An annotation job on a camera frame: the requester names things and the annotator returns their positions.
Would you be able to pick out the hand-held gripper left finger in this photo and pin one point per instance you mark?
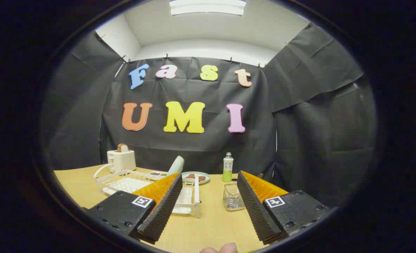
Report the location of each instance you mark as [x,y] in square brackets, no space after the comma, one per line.
[164,211]

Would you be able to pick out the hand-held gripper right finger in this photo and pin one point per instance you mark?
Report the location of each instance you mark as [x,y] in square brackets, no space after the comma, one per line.
[255,211]

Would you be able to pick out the pale green plate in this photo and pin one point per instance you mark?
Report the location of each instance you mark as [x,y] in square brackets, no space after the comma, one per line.
[176,165]

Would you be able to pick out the white dish rack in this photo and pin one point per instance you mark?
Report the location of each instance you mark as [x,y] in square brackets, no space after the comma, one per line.
[123,183]

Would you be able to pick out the round plate with food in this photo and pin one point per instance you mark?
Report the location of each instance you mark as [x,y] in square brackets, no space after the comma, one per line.
[185,177]

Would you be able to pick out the small rectangular sauce tray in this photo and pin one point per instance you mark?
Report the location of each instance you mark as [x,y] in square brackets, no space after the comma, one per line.
[155,174]

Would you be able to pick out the brown food piece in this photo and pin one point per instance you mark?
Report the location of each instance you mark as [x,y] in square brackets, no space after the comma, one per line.
[201,178]

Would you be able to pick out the green label drink bottle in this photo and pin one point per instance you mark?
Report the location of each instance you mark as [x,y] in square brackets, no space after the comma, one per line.
[228,168]

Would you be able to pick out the white toaster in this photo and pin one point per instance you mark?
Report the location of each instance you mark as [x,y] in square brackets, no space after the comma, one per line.
[122,161]

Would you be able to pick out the brown bread slice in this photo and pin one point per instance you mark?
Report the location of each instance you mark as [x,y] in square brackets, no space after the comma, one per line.
[122,147]

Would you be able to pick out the ceiling light panel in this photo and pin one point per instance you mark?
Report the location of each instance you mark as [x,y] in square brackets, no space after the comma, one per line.
[208,7]

